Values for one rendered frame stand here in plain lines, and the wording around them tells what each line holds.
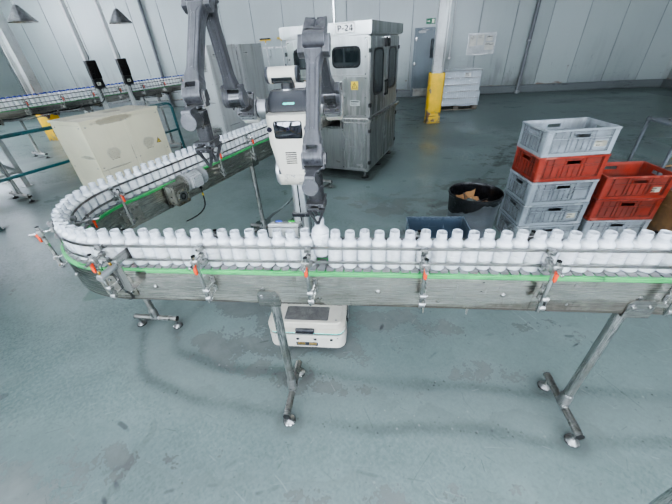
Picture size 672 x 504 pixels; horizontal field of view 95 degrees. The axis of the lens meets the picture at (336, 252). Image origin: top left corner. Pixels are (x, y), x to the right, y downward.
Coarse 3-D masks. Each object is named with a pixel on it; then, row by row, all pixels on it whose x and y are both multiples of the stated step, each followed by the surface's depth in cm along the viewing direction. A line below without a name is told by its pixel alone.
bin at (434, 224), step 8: (408, 224) 166; (416, 224) 175; (424, 224) 174; (432, 224) 174; (440, 224) 173; (448, 224) 173; (456, 224) 172; (464, 224) 166; (432, 232) 177; (448, 232) 176; (464, 232) 166
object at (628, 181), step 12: (624, 168) 309; (636, 168) 308; (648, 168) 300; (660, 168) 288; (600, 180) 286; (612, 180) 277; (624, 180) 277; (636, 180) 312; (648, 180) 276; (660, 180) 276; (600, 192) 285; (612, 192) 284; (624, 192) 284; (636, 192) 283; (648, 192) 282; (660, 192) 282
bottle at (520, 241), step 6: (516, 234) 116; (522, 234) 113; (528, 234) 113; (516, 240) 115; (522, 240) 114; (516, 246) 115; (522, 246) 114; (516, 252) 116; (522, 252) 115; (510, 258) 119; (516, 258) 117; (522, 258) 117; (516, 270) 120
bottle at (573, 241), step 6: (570, 234) 112; (576, 234) 113; (564, 240) 114; (570, 240) 112; (576, 240) 111; (564, 246) 113; (570, 246) 112; (576, 246) 111; (564, 252) 114; (570, 252) 113; (558, 258) 117; (564, 258) 115; (570, 258) 114; (564, 270) 117
